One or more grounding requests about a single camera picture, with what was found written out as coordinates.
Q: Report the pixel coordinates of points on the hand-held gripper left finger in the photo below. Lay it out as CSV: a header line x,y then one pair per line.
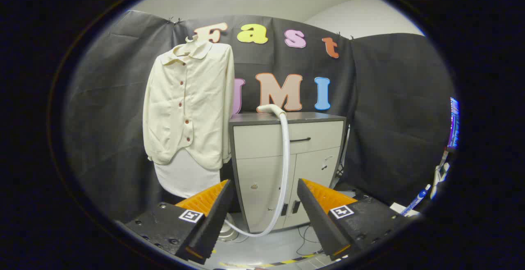
x,y
213,220

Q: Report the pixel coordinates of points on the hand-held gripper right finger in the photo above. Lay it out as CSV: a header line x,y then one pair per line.
x,y
318,220

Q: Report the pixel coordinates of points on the white garment steamer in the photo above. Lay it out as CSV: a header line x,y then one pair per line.
x,y
285,155

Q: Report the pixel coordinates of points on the cream button-up shirt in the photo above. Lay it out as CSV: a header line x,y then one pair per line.
x,y
205,97

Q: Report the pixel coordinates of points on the grey steamer base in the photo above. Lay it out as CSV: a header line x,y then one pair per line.
x,y
228,233

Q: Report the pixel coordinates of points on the white ironing pad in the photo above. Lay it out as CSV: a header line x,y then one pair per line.
x,y
184,179

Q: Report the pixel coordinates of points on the yellow and black floor tape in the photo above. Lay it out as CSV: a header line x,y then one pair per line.
x,y
287,261

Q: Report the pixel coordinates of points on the grey and white cabinet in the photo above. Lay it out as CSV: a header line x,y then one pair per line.
x,y
262,138

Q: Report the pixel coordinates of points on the blue pen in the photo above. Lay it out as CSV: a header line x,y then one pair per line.
x,y
415,200

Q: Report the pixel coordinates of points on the white stand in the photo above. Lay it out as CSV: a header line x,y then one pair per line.
x,y
441,173

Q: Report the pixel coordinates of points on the computer monitor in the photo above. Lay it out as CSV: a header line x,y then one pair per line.
x,y
453,122

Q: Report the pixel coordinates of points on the white plastic hanger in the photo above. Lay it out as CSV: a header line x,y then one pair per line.
x,y
189,39

